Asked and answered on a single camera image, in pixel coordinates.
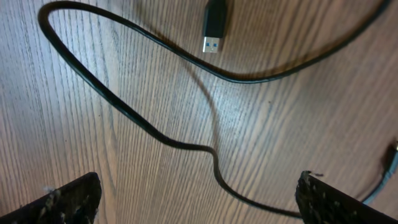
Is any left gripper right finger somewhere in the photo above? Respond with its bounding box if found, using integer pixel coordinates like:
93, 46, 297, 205
295, 171, 397, 224

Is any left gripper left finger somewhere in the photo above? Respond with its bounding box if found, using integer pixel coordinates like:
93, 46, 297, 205
1, 172, 102, 224

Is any black usb-c cable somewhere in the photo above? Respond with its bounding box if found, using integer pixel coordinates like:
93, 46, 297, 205
37, 0, 398, 218

